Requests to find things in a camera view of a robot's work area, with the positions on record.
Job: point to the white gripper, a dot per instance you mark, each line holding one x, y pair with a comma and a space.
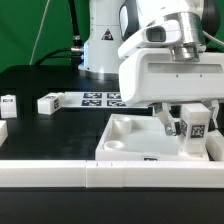
151, 76

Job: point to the white square tabletop tray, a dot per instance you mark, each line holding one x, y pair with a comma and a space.
143, 138

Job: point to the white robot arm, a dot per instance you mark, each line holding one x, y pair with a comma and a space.
191, 15

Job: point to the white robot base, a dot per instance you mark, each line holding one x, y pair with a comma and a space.
100, 58

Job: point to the white right fence piece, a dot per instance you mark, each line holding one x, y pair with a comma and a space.
215, 145

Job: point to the white fence piece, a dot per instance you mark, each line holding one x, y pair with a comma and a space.
215, 145
3, 131

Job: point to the white marker sheet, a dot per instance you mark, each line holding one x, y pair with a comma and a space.
93, 100

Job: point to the white left fence piece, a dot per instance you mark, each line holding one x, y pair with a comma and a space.
3, 131

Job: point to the white front fence bar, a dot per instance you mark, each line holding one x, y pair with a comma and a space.
118, 174

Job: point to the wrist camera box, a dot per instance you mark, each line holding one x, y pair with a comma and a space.
156, 36

